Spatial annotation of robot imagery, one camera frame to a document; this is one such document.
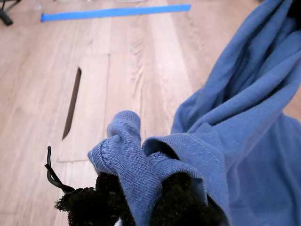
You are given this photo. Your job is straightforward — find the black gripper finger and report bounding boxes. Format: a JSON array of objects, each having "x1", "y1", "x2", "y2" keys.
[
  {"x1": 54, "y1": 173, "x2": 136, "y2": 226},
  {"x1": 152, "y1": 174, "x2": 224, "y2": 226}
]

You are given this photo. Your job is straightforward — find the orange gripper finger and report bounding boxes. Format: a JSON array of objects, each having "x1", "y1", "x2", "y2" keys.
[{"x1": 286, "y1": 0, "x2": 301, "y2": 19}]

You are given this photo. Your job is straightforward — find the blue printed T-shirt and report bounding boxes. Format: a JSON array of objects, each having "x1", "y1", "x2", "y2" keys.
[{"x1": 88, "y1": 0, "x2": 301, "y2": 226}]

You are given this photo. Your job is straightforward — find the long blue tape strip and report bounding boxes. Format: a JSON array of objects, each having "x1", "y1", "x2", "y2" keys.
[{"x1": 40, "y1": 4, "x2": 191, "y2": 23}]

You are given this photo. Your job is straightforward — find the black tripod leg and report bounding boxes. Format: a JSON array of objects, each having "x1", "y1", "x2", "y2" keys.
[{"x1": 0, "y1": 0, "x2": 14, "y2": 26}]

